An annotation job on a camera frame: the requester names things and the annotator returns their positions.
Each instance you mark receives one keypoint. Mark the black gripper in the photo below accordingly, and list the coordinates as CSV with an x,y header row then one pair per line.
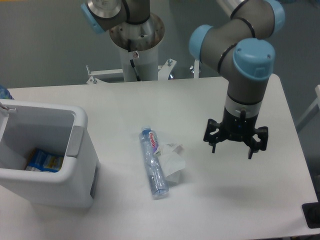
x,y
234,128

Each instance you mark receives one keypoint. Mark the white push-lid trash can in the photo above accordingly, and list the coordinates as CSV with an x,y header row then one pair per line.
x,y
55,128

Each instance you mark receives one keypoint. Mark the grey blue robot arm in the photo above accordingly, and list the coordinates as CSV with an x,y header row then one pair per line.
x,y
238,51

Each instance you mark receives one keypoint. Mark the crumpled white tissue paper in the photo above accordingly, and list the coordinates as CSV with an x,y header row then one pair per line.
x,y
171,162

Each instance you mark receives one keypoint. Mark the clear plastic water bottle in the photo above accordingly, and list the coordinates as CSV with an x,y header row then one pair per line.
x,y
149,144

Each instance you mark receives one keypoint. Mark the black table clamp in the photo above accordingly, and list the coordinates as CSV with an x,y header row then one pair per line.
x,y
311,213

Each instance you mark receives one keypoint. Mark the blue yellow package in bin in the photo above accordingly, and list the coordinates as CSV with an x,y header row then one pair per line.
x,y
43,161

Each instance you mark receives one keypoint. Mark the blue patterned object left edge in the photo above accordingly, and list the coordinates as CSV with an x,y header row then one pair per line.
x,y
5,93

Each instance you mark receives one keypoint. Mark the white frame at right edge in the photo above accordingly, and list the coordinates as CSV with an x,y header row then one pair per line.
x,y
310,112

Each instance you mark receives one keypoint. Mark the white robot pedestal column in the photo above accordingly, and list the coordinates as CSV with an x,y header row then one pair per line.
x,y
138,46

